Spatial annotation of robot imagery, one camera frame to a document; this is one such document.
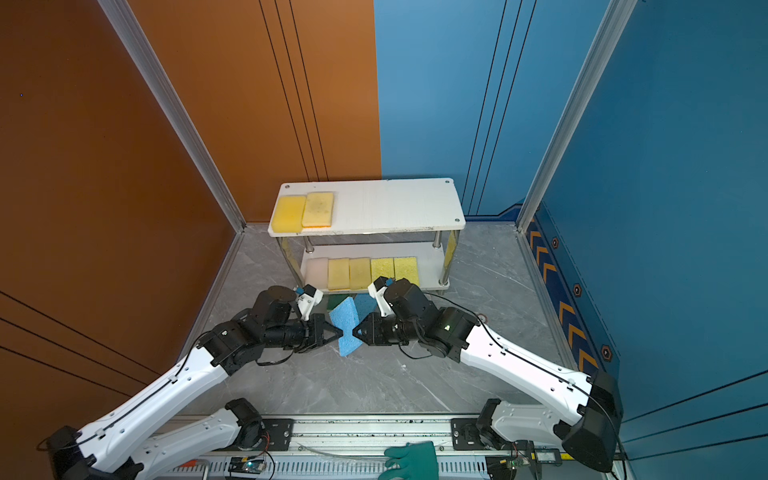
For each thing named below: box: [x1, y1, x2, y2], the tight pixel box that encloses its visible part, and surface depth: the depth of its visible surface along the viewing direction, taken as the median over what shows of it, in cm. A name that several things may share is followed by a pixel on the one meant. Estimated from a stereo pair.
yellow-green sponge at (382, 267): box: [371, 258, 394, 283], surface depth 99 cm
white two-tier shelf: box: [268, 178, 466, 292], surface depth 81 cm
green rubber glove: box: [378, 441, 439, 480], surface depth 71 cm
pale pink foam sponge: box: [305, 258, 328, 289], surface depth 98 cm
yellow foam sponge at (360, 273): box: [349, 258, 372, 290], surface depth 98 cm
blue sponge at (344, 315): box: [329, 296, 363, 357], surface depth 71 cm
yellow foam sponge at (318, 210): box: [302, 192, 334, 228], surface depth 75 cm
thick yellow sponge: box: [272, 196, 306, 233], surface depth 74 cm
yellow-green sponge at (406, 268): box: [394, 257, 419, 285], surface depth 99 cm
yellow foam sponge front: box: [328, 258, 351, 290], surface depth 96 cm
